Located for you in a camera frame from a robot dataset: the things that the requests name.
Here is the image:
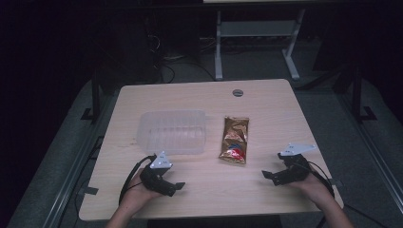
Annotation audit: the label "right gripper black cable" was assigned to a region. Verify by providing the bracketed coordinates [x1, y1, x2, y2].
[306, 161, 389, 228]

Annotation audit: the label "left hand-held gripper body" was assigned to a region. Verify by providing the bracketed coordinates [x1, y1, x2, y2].
[139, 150, 176, 198]

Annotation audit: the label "white metal desk frame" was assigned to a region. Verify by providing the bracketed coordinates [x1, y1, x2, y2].
[214, 9, 307, 82]

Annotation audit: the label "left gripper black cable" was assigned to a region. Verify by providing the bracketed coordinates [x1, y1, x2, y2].
[118, 155, 158, 206]

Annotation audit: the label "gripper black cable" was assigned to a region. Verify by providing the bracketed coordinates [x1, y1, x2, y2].
[306, 161, 389, 228]
[118, 155, 158, 206]

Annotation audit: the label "brown snack packet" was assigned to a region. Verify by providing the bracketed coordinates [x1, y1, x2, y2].
[218, 116, 250, 165]

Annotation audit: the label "black metal stand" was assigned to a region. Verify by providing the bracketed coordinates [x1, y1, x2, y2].
[332, 65, 378, 124]
[80, 70, 103, 124]

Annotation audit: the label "clear plastic container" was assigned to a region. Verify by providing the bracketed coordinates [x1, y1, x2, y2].
[136, 109, 207, 156]

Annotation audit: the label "black floor cables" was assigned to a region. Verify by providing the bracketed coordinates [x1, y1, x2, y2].
[153, 34, 217, 84]

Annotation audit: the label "person's right hand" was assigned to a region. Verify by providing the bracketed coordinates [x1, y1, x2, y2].
[288, 170, 336, 207]

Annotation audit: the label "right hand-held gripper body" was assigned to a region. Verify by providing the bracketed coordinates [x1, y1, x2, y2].
[271, 142, 317, 186]

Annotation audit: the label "person's left hand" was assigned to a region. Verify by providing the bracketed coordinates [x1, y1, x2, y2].
[119, 176, 163, 214]

